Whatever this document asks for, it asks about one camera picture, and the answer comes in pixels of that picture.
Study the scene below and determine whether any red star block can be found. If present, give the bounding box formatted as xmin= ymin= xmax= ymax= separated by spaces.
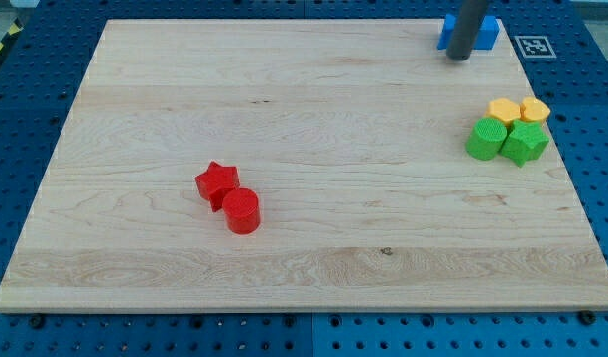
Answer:
xmin=194 ymin=161 xmax=240 ymax=212

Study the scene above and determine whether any green star block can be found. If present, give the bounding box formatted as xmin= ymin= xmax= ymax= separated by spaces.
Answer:
xmin=499 ymin=120 xmax=549 ymax=167

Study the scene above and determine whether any red cylinder block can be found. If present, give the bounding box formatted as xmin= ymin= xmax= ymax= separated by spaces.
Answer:
xmin=222 ymin=187 xmax=261 ymax=235

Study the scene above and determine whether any green cylinder block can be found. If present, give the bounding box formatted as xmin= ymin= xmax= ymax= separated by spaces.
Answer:
xmin=465 ymin=117 xmax=508 ymax=161

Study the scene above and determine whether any yellow hexagon block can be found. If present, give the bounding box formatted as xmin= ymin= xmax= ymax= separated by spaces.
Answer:
xmin=485 ymin=98 xmax=521 ymax=127

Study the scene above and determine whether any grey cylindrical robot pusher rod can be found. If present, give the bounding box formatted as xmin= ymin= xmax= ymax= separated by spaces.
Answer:
xmin=445 ymin=0 xmax=489 ymax=61

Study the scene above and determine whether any yellow heart-shaped block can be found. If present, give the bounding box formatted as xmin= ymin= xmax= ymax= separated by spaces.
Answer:
xmin=520 ymin=96 xmax=551 ymax=124

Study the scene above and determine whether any blue rectangular block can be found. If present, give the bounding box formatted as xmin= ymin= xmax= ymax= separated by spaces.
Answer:
xmin=437 ymin=14 xmax=500 ymax=51

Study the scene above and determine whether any white fiducial marker tag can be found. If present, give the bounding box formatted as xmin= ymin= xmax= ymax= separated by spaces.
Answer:
xmin=515 ymin=35 xmax=556 ymax=59

